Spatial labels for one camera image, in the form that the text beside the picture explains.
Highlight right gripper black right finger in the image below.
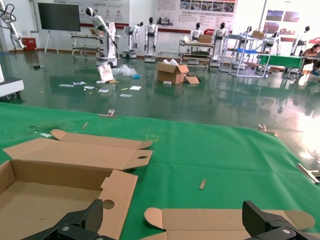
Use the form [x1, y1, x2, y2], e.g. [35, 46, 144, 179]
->
[242, 200, 320, 240]

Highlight green table cloth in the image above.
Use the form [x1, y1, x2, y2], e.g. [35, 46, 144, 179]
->
[0, 102, 320, 240]

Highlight photo wall posters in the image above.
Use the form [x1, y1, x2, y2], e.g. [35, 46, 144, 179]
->
[264, 9, 301, 42]

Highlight white humanoid robot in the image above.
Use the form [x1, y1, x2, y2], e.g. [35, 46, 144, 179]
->
[210, 22, 228, 67]
[264, 31, 282, 55]
[85, 6, 119, 68]
[122, 21, 145, 60]
[144, 16, 159, 63]
[291, 25, 311, 56]
[190, 22, 204, 42]

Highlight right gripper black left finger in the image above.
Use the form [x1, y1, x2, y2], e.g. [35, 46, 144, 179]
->
[21, 199, 118, 240]

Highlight red box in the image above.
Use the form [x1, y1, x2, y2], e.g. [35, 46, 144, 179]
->
[21, 37, 37, 52]

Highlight large wall info board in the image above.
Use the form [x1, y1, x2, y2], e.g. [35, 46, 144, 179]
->
[156, 0, 237, 33]

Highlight white paper bag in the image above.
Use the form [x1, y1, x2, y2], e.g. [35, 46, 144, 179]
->
[96, 65, 114, 85]

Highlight table with green cloth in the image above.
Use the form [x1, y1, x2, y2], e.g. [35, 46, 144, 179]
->
[258, 54, 305, 76]

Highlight grey rack with blue tray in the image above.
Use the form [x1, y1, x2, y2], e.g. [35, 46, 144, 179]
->
[219, 32, 272, 78]

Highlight silver binder clip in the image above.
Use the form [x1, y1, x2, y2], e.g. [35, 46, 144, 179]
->
[258, 123, 276, 136]
[296, 163, 320, 184]
[97, 108, 118, 119]

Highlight white wall poster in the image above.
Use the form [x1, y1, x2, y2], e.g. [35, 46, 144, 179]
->
[79, 0, 130, 26]

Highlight white machine base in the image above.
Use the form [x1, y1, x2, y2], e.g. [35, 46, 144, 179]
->
[0, 62, 25, 98]

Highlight plain cardboard mailer box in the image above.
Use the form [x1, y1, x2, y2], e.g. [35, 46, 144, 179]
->
[141, 206, 316, 240]

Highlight clear plastic bag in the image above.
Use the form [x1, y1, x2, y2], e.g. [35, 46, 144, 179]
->
[111, 64, 138, 77]

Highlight black display on stand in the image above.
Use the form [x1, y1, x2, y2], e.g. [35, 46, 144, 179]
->
[37, 2, 82, 55]

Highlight seated person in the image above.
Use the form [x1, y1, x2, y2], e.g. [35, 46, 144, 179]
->
[301, 44, 320, 57]

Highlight white tube frame rack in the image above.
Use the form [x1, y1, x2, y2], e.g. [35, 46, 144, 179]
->
[178, 34, 215, 71]
[70, 32, 106, 62]

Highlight open brown cardboard box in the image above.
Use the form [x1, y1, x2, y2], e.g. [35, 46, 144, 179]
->
[155, 59, 201, 86]

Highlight cardboard box with round holes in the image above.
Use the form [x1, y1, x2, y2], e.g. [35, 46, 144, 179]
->
[0, 129, 154, 240]

